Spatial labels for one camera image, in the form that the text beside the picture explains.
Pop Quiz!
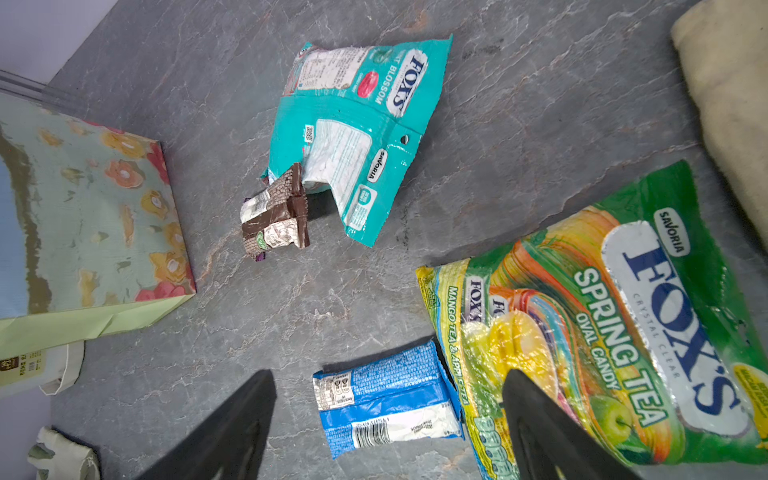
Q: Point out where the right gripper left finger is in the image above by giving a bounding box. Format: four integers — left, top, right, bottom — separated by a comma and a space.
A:
139, 370, 277, 479

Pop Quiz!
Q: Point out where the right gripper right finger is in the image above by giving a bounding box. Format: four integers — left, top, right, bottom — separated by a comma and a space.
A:
502, 370, 638, 479

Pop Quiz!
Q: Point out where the yellow green spring tea bag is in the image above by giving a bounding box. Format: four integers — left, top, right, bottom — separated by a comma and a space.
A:
417, 161, 767, 479

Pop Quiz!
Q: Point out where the blue snack packet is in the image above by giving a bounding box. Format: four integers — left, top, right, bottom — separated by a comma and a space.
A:
312, 340, 464, 459

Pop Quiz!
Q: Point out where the brown chocolate bar wrapper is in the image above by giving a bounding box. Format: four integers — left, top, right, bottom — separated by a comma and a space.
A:
240, 163, 310, 261

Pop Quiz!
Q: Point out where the white paper bag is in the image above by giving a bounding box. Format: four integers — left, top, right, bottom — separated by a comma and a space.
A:
0, 89, 198, 361

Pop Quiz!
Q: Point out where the teal candy bag right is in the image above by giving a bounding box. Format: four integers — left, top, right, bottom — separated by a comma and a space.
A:
263, 39, 452, 247

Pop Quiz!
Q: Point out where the white green glove left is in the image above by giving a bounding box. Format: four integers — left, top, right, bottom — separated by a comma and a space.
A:
27, 427, 101, 480

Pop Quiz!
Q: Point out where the potted green plant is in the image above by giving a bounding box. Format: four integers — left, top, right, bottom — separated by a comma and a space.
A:
0, 341, 85, 398

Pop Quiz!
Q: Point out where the cream cloth glove right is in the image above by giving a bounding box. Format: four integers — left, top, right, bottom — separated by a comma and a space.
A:
671, 0, 767, 244

